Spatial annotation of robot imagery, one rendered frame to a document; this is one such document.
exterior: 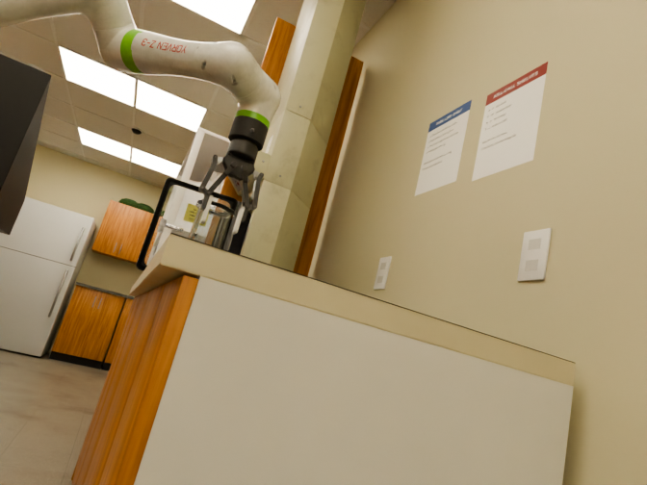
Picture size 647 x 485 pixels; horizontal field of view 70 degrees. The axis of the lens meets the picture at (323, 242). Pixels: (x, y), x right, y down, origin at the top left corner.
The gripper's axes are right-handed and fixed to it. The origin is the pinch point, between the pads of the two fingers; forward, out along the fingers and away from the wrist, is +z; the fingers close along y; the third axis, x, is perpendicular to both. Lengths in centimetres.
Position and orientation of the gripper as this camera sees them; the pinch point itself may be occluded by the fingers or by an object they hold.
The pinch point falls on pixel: (221, 217)
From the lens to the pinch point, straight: 117.7
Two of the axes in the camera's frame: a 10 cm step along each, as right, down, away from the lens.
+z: -2.4, 9.4, -2.3
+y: -8.8, -3.1, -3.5
